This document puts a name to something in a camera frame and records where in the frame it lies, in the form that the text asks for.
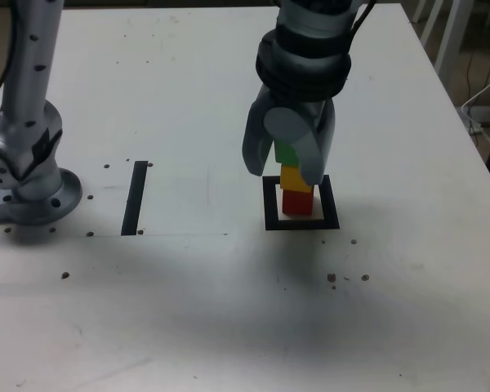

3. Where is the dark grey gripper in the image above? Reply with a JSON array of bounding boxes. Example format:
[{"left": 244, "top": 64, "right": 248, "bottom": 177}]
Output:
[{"left": 241, "top": 84, "right": 337, "bottom": 186}]

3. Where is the green cube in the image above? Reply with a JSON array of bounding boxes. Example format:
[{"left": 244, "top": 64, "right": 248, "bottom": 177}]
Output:
[{"left": 274, "top": 140, "right": 301, "bottom": 167}]

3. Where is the yellow cube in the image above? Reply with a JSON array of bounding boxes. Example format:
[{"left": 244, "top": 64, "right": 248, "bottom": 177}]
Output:
[{"left": 279, "top": 163, "right": 311, "bottom": 193}]

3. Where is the red cube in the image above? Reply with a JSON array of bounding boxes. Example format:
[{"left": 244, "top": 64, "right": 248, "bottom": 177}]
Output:
[{"left": 282, "top": 189, "right": 314, "bottom": 216}]

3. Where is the black tape square outline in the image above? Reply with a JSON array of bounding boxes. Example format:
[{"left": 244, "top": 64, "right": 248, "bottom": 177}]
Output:
[{"left": 262, "top": 174, "right": 341, "bottom": 232}]

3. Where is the black tape strip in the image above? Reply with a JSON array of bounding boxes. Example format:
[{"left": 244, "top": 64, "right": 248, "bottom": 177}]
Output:
[{"left": 120, "top": 160, "right": 149, "bottom": 237}]

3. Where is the white furniture leg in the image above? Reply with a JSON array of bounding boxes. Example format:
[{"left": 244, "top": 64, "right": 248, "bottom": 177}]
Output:
[
  {"left": 411, "top": 0, "right": 429, "bottom": 25},
  {"left": 419, "top": 0, "right": 445, "bottom": 47},
  {"left": 434, "top": 0, "right": 476, "bottom": 79}
]

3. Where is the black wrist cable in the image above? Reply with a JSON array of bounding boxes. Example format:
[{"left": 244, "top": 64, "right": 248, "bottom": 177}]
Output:
[{"left": 349, "top": 0, "right": 379, "bottom": 42}]

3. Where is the thin black cable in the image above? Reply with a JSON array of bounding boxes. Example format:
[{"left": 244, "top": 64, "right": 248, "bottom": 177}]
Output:
[{"left": 466, "top": 48, "right": 477, "bottom": 136}]

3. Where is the white cable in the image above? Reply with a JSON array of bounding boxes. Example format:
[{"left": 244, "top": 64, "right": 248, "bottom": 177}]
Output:
[{"left": 460, "top": 67, "right": 490, "bottom": 153}]

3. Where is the dark cable along arm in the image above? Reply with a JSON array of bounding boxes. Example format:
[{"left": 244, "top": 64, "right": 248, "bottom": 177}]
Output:
[{"left": 0, "top": 0, "right": 18, "bottom": 115}]

